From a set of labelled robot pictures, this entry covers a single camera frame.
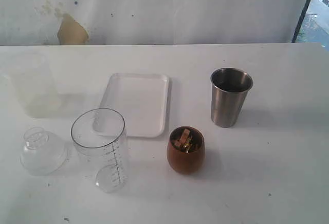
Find wooden cubes and gold coins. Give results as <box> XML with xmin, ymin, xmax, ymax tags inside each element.
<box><xmin>172</xmin><ymin>128</ymin><xmax>199</xmax><ymax>154</ymax></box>

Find brown wooden cup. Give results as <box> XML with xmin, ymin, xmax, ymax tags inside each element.
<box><xmin>167</xmin><ymin>126</ymin><xmax>205</xmax><ymax>175</ymax></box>

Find stainless steel cup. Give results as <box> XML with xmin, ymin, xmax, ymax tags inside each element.
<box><xmin>210</xmin><ymin>67</ymin><xmax>253</xmax><ymax>128</ymax></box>

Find clear plastic shaker body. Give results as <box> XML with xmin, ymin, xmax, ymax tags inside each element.
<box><xmin>70</xmin><ymin>108</ymin><xmax>128</xmax><ymax>193</ymax></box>

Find clear plastic shaker lid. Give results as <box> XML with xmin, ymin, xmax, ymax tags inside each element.
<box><xmin>20</xmin><ymin>127</ymin><xmax>68</xmax><ymax>176</ymax></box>

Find white rectangular tray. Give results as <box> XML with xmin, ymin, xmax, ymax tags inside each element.
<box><xmin>99</xmin><ymin>73</ymin><xmax>169</xmax><ymax>138</ymax></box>

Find translucent plastic jar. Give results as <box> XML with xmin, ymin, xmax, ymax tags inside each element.
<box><xmin>1</xmin><ymin>52</ymin><xmax>62</xmax><ymax>118</ymax></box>

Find dark window frame post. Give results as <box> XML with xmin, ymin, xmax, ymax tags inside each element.
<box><xmin>291</xmin><ymin>0</ymin><xmax>311</xmax><ymax>43</ymax></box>

